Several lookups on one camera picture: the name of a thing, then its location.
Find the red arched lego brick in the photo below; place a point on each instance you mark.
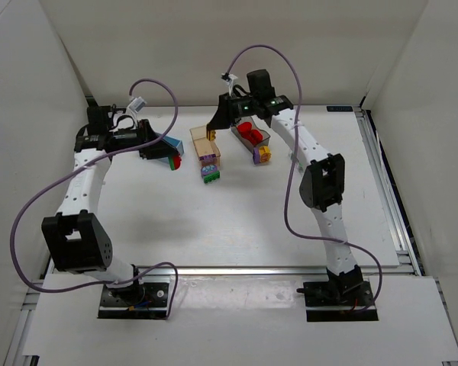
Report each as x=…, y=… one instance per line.
x=255, y=138

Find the grey transparent container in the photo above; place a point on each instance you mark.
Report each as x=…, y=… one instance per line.
x=245, y=141

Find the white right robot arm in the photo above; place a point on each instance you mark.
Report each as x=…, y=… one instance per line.
x=322, y=185

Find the right aluminium frame rail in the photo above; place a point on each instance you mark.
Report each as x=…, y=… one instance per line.
x=401, y=234

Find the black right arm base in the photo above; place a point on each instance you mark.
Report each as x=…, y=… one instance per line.
x=324, y=303

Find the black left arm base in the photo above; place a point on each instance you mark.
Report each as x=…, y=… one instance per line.
x=148, y=299

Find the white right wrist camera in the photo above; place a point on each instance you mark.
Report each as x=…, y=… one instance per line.
x=230, y=80

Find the yellow striped lego brick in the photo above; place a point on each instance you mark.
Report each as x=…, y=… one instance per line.
x=211, y=135

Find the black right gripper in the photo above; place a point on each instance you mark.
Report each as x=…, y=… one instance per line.
x=225, y=110

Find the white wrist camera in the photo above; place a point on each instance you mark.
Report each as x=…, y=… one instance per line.
x=230, y=80
x=135, y=106

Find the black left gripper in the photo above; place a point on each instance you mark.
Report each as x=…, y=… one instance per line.
x=146, y=137

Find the red round lego piece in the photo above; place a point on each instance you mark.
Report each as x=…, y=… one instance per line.
x=245, y=128

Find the green lego plate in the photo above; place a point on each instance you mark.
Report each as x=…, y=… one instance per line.
x=211, y=177

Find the clear transparent container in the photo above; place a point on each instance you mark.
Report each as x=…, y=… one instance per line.
x=298, y=166

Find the purple orange lego piece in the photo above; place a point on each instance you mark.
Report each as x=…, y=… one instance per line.
x=261, y=154

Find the aluminium table edge rail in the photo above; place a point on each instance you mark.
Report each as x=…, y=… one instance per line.
x=402, y=269

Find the blue rectangular container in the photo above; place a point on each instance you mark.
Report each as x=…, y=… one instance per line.
x=170, y=151

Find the purple lego piece with flower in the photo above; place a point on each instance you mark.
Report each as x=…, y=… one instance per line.
x=208, y=169

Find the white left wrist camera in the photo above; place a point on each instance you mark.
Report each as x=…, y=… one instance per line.
x=135, y=106

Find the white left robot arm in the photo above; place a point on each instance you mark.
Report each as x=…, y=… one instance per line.
x=77, y=241

